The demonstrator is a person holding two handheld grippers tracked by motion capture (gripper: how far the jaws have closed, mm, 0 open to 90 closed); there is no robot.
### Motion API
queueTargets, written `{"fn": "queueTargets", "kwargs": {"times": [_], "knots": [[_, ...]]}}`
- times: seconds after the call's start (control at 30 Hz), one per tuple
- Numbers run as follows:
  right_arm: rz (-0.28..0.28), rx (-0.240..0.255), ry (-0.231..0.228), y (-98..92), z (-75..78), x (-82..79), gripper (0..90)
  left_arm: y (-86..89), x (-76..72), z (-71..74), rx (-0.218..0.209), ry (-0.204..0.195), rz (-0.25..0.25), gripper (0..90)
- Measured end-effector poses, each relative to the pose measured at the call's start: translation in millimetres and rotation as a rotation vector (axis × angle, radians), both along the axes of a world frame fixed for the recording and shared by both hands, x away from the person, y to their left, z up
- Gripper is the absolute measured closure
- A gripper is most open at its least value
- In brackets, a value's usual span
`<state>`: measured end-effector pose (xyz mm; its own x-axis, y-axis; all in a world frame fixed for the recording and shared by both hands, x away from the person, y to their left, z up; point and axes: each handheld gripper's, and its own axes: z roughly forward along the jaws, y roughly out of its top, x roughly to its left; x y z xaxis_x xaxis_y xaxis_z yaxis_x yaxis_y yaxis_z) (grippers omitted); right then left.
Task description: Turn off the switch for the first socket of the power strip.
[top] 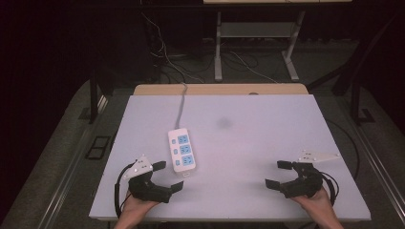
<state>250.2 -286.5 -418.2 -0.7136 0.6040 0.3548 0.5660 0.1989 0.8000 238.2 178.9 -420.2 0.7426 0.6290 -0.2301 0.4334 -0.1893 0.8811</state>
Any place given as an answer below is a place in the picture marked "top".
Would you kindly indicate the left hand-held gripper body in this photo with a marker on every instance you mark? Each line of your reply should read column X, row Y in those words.
column 149, row 191

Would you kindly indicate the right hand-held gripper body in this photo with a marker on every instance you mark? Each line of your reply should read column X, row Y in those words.
column 304, row 184

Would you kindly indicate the person's left hand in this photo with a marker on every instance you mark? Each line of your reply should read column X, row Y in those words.
column 135, row 206

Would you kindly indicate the person's right hand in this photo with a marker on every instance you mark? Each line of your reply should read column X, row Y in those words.
column 316, row 203

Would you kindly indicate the white power strip blue sockets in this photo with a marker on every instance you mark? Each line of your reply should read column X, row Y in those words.
column 181, row 150

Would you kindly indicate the black metal stand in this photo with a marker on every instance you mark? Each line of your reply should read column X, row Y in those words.
column 356, row 101

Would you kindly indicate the black rectangular floor frame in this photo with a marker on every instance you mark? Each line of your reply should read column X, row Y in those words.
column 98, row 148

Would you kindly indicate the aluminium rail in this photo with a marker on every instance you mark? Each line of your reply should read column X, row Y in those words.
column 68, row 171
column 375, row 165

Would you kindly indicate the white metal desk frame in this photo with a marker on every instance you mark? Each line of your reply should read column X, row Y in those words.
column 218, row 57

